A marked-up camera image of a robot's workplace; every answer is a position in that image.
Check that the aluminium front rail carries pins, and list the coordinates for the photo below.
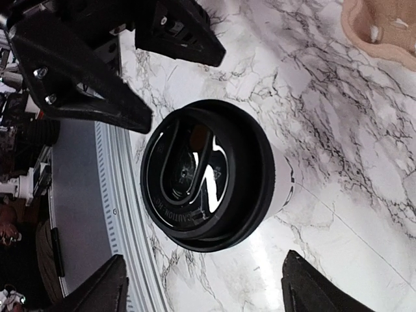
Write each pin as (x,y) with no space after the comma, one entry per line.
(94,204)

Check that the brown cardboard cup carrier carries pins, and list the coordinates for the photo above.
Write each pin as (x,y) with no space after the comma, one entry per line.
(382,29)

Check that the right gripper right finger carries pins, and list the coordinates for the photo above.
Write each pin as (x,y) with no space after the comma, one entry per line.
(304,288)

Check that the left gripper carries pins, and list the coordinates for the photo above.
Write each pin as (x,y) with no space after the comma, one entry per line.
(60,46)

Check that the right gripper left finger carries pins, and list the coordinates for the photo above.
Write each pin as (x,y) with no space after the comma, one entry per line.
(105,290)

